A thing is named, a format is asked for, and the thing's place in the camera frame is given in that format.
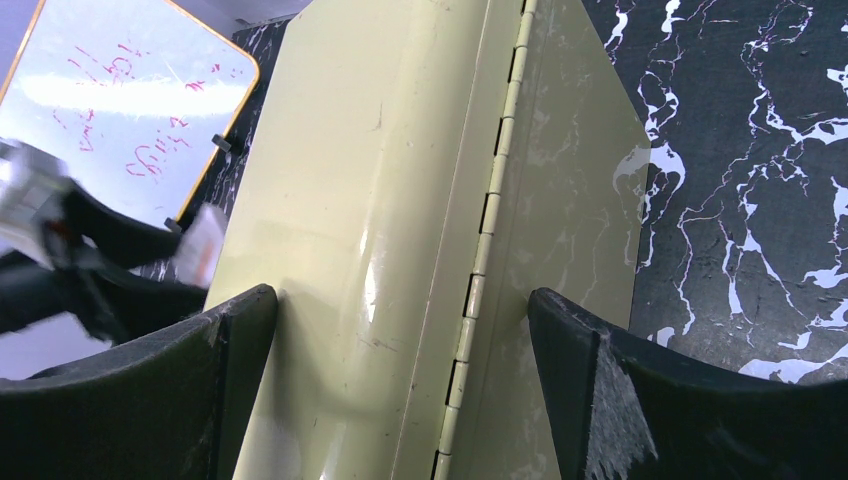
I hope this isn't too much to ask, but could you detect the white square makeup box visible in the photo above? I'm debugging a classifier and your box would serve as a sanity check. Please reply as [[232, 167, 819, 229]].
[[173, 203, 227, 289]]

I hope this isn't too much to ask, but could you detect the whiteboard with yellow frame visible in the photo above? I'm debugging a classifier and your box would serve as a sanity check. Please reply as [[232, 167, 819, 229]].
[[1, 0, 259, 227]]

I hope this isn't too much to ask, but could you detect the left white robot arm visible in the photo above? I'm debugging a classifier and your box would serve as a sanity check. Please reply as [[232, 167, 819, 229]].
[[1, 184, 207, 345]]

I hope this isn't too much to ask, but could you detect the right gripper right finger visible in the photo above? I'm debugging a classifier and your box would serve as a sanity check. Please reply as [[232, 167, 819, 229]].
[[527, 288, 847, 479]]

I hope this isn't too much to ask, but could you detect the green drawer cabinet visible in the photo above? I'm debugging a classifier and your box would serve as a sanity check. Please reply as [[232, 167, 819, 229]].
[[208, 1, 650, 479]]

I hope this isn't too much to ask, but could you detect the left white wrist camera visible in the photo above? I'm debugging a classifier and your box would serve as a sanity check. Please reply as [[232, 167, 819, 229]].
[[1, 138, 68, 269]]

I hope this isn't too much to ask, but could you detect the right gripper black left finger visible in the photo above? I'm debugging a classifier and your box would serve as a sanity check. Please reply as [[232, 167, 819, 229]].
[[1, 284, 279, 479]]

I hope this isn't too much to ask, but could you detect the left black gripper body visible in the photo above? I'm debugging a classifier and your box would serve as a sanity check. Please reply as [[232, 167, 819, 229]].
[[39, 185, 207, 344]]

